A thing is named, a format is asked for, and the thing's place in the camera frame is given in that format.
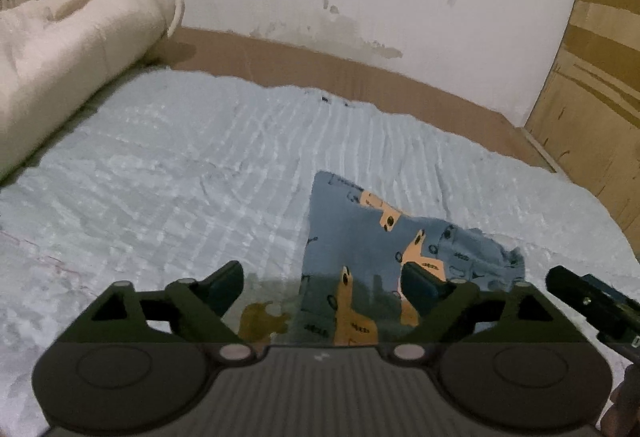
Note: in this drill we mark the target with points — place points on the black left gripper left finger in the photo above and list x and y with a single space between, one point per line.
134 361

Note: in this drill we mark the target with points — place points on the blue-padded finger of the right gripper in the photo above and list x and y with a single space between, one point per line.
620 298

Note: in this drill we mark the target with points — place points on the brown wooden bed frame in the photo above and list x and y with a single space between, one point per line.
270 64

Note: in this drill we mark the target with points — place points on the light blue deer-print bedspread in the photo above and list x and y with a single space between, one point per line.
168 174

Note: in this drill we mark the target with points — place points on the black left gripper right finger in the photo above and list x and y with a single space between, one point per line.
498 362

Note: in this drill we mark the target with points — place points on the blue pants with orange print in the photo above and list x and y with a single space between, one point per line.
350 292

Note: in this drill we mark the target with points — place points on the rolled cream quilt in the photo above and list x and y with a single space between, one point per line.
56 53

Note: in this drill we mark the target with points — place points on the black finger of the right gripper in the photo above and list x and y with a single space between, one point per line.
617 326

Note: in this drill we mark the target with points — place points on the plywood board panel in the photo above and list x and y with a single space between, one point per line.
587 116

